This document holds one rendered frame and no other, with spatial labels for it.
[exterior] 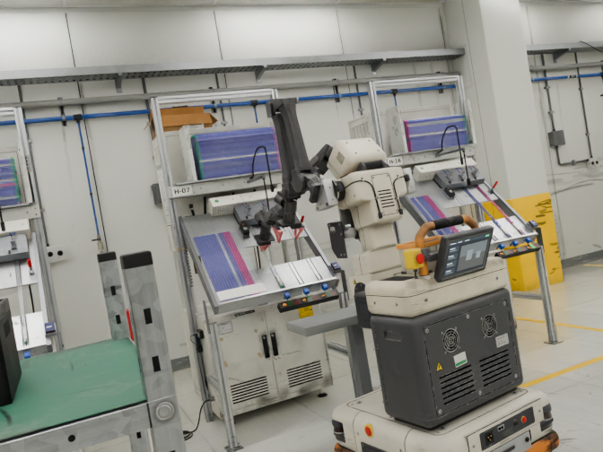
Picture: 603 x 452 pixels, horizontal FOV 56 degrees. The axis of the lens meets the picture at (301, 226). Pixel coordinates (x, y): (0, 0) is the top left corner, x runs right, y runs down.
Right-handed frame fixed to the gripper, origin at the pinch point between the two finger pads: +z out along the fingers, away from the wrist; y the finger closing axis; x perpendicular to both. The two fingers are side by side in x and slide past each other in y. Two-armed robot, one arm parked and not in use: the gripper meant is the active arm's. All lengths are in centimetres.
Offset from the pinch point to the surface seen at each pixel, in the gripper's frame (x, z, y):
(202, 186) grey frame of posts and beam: -46, -13, 22
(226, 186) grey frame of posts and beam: -44.5, -11.6, 7.4
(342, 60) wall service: -210, -3, -156
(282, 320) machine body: 24.0, 36.4, -6.9
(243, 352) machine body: 33, 45, 19
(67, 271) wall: -127, 117, 100
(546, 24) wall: -249, -12, -438
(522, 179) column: -96, 74, -315
